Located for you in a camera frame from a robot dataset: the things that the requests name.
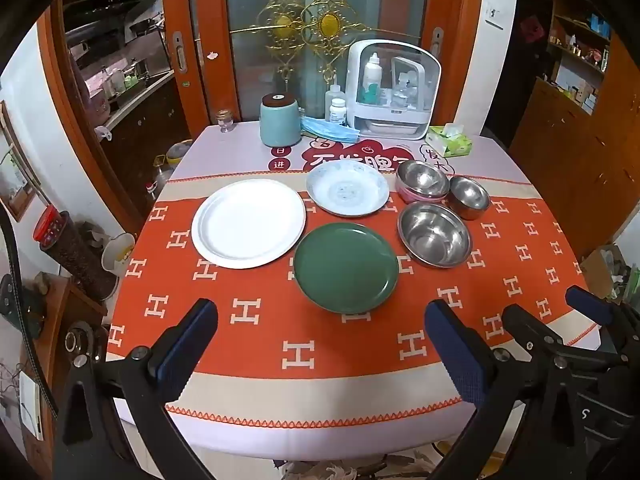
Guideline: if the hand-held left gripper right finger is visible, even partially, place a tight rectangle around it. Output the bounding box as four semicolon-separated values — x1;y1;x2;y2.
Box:
424;299;588;480

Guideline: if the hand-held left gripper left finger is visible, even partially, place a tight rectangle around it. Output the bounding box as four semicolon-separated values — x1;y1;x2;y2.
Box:
52;298;219;480

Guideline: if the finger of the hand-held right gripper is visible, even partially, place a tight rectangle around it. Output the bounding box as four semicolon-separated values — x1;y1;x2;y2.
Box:
501;304;601;367
566;286;638;343

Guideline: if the large steel bowl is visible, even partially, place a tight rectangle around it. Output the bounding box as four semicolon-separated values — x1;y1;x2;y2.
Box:
397;201;473;268

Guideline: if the large white plate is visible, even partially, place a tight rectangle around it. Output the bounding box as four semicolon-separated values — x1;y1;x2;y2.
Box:
191;178;307;269

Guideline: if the green plate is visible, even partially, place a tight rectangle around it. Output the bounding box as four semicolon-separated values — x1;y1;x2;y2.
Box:
293;223;400;315

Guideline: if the small steel bowl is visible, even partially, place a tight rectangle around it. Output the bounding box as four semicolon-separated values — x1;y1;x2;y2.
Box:
446;176;491;221

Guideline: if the pink steel-lined bowl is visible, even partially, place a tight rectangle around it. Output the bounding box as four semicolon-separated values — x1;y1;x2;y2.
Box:
396;160;451;204

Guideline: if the blue floral deep plate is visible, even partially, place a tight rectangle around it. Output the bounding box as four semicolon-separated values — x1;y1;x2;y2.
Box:
306;160;390;218

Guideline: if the cardboard box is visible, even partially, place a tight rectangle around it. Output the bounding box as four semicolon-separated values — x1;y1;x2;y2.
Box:
580;245;631;306

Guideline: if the orange patterned table runner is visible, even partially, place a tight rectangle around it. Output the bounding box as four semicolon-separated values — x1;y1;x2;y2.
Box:
106;175;601;429

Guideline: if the white bucket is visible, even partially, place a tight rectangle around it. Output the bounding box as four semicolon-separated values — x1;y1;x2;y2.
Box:
101;232;137;277

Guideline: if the wooden side table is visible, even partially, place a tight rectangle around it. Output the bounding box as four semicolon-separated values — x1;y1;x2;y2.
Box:
20;275;108;441

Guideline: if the dark jar red lid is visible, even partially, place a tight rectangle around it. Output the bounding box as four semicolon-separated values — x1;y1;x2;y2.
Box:
32;205;121;301

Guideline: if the wooden shelf cabinet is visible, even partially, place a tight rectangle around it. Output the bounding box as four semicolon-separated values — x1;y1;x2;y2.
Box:
510;0;640;251

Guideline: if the white flat device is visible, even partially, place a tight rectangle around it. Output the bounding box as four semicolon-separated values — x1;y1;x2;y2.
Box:
17;375;43;441

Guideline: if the green tissue pack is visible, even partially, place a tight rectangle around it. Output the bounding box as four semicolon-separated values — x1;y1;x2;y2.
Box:
425;122;473;157

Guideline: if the teal canister brown lid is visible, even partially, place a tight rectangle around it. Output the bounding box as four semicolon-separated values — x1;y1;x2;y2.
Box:
259;93;303;148

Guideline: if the wooden framed picture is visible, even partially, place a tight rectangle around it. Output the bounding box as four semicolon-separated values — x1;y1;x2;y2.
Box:
0;100;41;223

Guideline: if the blue face mask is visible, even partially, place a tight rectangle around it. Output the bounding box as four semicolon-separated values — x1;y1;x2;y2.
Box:
300;116;361;142

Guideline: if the orange framed glass door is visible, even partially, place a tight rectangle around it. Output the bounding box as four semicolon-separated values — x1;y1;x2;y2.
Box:
160;0;486;136

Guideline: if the white storage case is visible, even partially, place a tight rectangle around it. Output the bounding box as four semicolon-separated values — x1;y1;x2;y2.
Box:
346;40;442;139

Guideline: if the clear squeeze bottle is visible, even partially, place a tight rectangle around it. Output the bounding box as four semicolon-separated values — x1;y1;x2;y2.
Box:
325;74;343;123

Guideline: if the white bottle teal label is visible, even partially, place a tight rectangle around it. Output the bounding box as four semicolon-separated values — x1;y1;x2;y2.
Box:
363;53;381;102

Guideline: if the gold door ornament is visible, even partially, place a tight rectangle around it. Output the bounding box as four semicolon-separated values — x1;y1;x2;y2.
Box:
230;0;381;86

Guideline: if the range hood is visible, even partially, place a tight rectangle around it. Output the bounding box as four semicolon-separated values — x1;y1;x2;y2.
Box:
65;0;146;16

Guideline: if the black strap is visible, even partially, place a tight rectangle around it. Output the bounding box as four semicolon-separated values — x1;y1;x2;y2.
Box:
0;205;56;411

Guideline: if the white light switch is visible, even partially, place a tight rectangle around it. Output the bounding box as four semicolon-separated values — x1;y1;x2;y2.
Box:
484;2;506;30

